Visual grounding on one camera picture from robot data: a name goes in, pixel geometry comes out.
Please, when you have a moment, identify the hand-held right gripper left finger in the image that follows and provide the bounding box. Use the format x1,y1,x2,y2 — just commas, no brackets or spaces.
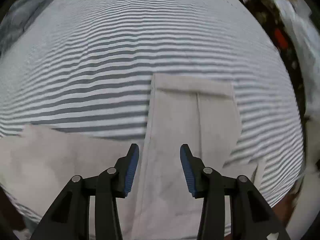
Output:
30,143,139,240

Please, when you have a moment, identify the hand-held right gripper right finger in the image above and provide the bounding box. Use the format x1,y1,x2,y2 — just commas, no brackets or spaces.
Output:
180,143,290,240

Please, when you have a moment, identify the beige towel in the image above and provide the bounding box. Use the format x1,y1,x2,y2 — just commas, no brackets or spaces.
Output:
0,73,267,240

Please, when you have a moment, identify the grey white striped bed sheet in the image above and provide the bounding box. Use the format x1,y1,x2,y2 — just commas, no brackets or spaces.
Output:
0,0,305,238

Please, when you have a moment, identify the dark patterned cloth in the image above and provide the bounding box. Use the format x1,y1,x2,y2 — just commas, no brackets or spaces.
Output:
245,0,308,120

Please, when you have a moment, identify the red item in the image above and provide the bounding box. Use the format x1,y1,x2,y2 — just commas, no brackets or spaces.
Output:
274,29,288,49

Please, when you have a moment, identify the white cloth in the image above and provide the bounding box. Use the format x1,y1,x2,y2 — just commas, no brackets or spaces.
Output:
272,0,320,120

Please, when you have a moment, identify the grey blue blanket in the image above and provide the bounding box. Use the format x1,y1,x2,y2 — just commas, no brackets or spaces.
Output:
0,0,68,55

